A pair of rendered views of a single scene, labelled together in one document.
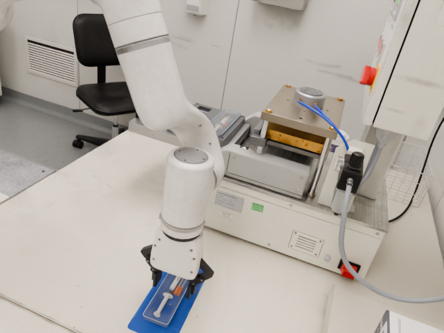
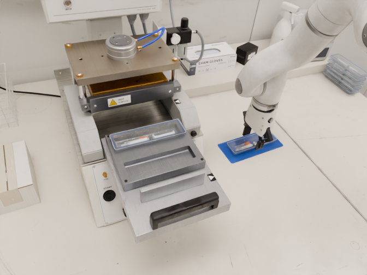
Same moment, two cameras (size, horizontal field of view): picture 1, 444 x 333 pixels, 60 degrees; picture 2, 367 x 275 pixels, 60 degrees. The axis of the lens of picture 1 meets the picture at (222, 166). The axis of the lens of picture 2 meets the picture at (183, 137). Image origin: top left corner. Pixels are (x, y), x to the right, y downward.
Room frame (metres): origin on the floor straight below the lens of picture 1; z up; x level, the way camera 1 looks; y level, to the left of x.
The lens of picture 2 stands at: (1.34, 0.50, 1.55)
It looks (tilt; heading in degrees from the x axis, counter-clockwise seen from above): 44 degrees down; 227
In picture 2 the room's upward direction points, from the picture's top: 6 degrees clockwise
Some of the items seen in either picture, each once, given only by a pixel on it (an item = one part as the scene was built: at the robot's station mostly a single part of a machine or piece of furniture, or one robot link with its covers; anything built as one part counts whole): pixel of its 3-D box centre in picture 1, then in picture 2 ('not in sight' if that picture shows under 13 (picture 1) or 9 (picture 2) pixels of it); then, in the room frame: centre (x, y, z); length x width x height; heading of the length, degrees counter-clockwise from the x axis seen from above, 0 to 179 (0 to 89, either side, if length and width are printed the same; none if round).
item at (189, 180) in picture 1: (188, 185); (270, 79); (0.60, 0.05, 1.04); 0.09 x 0.08 x 0.13; 162
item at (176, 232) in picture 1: (181, 221); (265, 101); (0.59, 0.06, 0.95); 0.09 x 0.08 x 0.03; 78
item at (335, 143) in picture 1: (333, 148); not in sight; (1.37, -0.41, 0.82); 0.09 x 0.09 x 0.15
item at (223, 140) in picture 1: (208, 123); (154, 150); (1.02, 0.06, 0.98); 0.20 x 0.17 x 0.03; 165
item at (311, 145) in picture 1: (302, 121); (125, 66); (0.95, -0.19, 1.07); 0.22 x 0.17 x 0.10; 165
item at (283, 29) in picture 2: not in sight; (283, 31); (0.07, -0.28, 0.92); 0.09 x 0.08 x 0.25; 96
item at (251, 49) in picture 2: not in sight; (246, 53); (0.23, -0.33, 0.83); 0.09 x 0.06 x 0.07; 6
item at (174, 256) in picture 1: (179, 245); (260, 115); (0.59, 0.06, 0.89); 0.10 x 0.08 x 0.11; 78
